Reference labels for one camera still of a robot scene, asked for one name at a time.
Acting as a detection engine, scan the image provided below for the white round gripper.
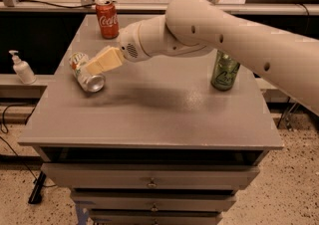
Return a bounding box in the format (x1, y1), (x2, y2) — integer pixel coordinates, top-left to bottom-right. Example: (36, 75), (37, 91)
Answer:
(85, 22), (150, 75)

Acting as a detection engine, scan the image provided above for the white 7up can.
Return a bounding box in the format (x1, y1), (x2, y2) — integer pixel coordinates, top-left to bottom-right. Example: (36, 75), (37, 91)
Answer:
(69, 52), (105, 93)

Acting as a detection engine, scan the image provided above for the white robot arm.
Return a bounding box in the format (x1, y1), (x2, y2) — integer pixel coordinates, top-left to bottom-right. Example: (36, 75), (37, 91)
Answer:
(85, 0), (319, 114)

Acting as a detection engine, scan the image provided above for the red Coca-Cola can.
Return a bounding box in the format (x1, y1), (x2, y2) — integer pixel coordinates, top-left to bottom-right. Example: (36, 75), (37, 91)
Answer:
(96, 0), (119, 39)

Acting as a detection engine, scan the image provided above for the green soda can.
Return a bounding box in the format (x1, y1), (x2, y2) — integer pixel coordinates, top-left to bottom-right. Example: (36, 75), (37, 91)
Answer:
(210, 51), (240, 91)

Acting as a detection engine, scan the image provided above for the white pump soap bottle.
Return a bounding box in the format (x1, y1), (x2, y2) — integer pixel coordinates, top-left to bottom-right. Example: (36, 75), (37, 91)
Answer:
(9, 50), (36, 85)

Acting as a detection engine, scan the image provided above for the grey drawer cabinet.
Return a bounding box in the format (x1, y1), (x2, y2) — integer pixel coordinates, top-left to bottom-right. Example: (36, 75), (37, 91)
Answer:
(18, 14), (285, 225)

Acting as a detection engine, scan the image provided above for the top grey drawer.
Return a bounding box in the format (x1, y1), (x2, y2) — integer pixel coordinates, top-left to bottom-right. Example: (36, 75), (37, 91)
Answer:
(42, 163), (259, 190)

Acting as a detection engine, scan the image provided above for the grey drawer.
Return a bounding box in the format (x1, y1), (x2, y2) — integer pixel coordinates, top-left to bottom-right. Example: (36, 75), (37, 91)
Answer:
(71, 191), (236, 212)
(42, 163), (259, 190)
(90, 210), (222, 225)

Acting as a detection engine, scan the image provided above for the middle grey drawer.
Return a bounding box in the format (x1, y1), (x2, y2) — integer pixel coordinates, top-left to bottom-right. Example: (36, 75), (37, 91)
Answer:
(71, 191), (236, 212)

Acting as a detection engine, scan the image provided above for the black power strip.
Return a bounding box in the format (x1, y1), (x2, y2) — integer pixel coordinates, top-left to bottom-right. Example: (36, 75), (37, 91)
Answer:
(28, 172), (46, 205)

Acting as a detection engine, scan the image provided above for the bottom grey drawer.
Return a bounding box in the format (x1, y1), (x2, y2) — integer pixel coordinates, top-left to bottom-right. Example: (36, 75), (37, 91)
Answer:
(90, 210), (222, 225)

